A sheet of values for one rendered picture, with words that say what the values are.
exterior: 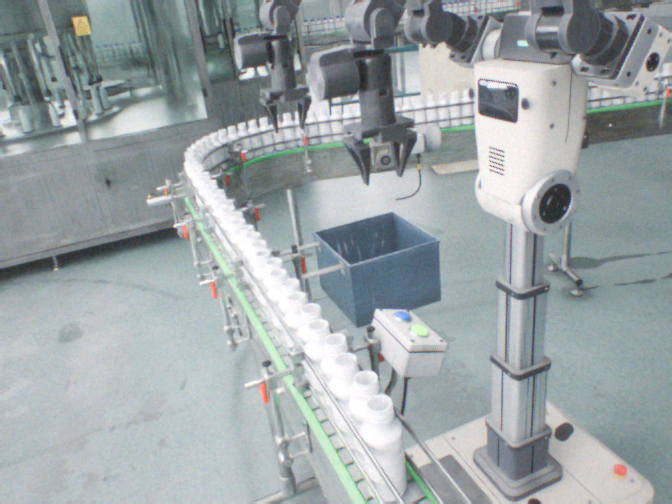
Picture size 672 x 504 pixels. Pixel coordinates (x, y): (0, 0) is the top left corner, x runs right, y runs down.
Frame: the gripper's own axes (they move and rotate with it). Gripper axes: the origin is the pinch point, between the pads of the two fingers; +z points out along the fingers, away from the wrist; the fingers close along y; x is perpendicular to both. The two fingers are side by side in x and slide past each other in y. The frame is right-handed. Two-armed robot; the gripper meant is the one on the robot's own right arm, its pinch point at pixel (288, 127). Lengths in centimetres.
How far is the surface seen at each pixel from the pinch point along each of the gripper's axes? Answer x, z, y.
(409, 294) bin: -10, 60, -37
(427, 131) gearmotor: -105, 35, -101
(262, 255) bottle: 10.2, 26.1, 13.0
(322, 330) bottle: 49, 25, 13
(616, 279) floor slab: -80, 134, -210
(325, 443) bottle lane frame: 57, 42, 17
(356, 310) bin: -10, 61, -18
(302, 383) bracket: 47, 36, 17
